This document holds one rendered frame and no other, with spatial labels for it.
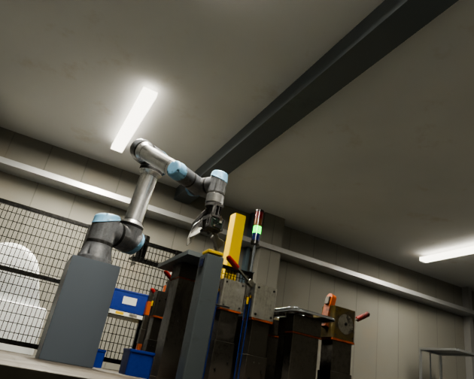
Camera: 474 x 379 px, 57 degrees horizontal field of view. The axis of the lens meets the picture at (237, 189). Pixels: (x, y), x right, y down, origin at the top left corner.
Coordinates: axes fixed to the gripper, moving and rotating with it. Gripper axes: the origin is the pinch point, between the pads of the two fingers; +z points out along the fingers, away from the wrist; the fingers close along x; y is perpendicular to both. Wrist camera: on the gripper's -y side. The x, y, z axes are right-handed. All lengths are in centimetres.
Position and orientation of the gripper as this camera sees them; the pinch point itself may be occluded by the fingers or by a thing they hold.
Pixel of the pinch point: (202, 251)
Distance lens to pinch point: 177.6
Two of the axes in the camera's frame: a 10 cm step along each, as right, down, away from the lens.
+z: -1.6, 9.0, -4.1
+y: 5.9, -2.4, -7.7
